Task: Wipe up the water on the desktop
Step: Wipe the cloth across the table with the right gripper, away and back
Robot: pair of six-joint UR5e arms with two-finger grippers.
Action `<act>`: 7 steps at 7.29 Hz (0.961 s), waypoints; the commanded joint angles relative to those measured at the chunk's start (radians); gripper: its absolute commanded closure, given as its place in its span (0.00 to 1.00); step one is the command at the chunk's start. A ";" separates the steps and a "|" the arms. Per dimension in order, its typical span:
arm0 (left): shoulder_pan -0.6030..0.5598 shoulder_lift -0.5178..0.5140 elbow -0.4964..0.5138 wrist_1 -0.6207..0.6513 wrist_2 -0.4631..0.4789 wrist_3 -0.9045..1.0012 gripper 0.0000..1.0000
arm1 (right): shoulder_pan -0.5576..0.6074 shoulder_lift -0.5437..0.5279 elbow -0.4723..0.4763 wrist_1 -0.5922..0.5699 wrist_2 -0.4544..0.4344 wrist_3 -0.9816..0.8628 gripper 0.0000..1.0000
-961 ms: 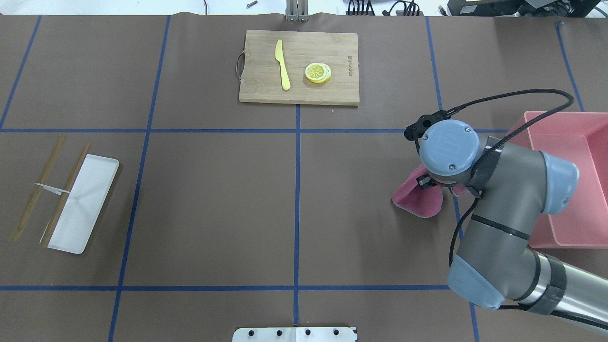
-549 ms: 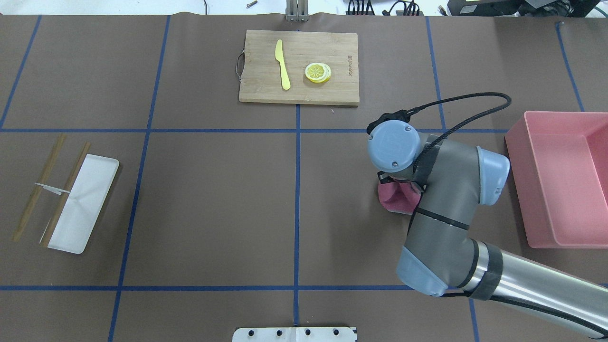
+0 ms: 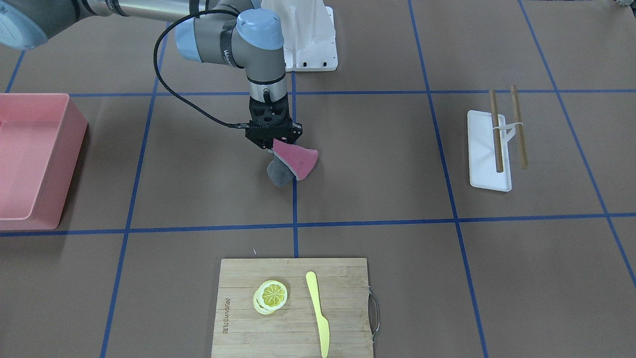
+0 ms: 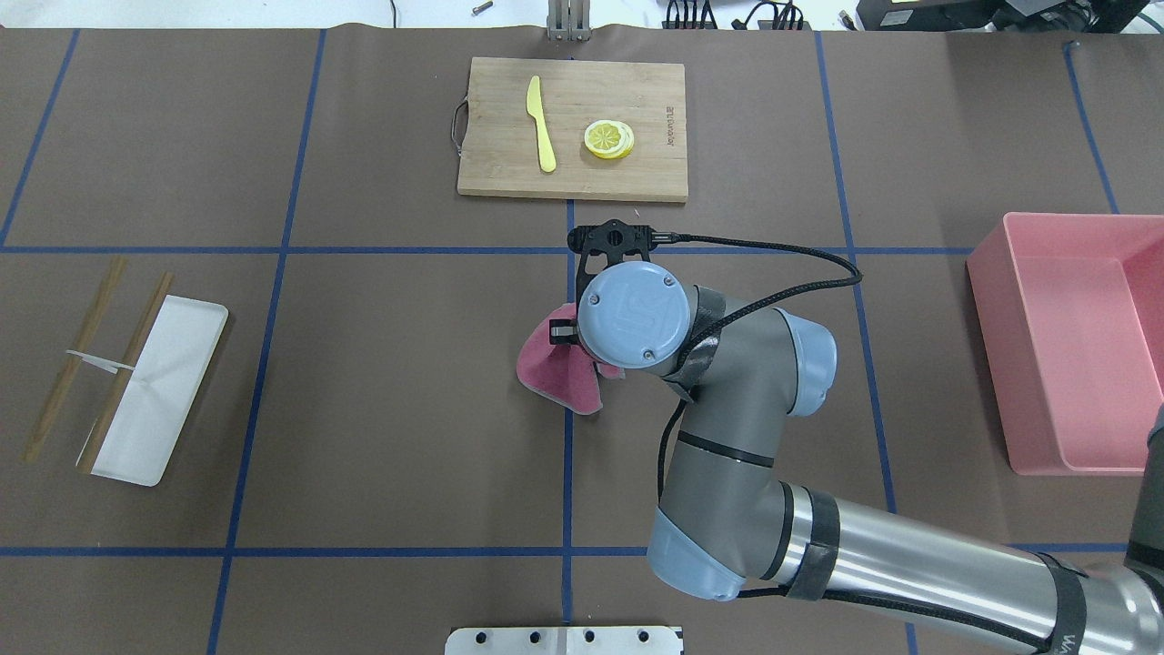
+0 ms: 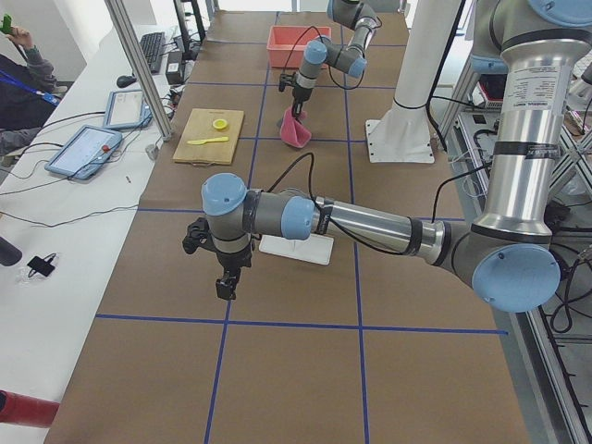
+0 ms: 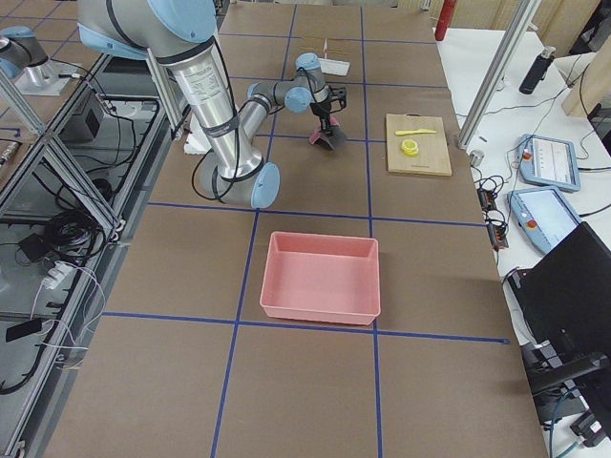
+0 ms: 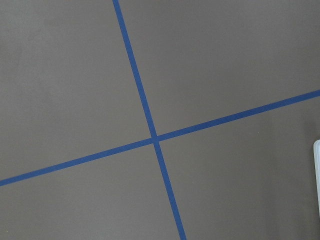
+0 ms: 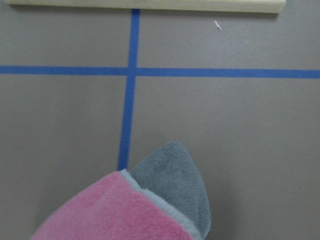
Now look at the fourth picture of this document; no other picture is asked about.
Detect yellow lemon slices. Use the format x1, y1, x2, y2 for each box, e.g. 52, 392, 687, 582
583, 119, 636, 161

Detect aluminium frame post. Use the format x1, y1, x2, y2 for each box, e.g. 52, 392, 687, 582
546, 0, 592, 42

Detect pink and grey cloth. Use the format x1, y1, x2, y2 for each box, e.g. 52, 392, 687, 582
516, 302, 627, 417

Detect pink plastic bin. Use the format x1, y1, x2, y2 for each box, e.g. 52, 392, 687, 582
966, 212, 1163, 476

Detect wooden cutting board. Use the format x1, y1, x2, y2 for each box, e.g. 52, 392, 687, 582
457, 57, 689, 204

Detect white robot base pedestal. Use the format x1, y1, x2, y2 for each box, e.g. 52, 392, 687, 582
443, 625, 686, 654

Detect white rectangular tray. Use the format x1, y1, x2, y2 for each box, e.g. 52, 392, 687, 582
90, 296, 229, 487

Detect yellow plastic knife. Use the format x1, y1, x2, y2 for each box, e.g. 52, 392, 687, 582
525, 74, 558, 175

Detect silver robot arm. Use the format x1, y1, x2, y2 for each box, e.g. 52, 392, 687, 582
549, 261, 1161, 654

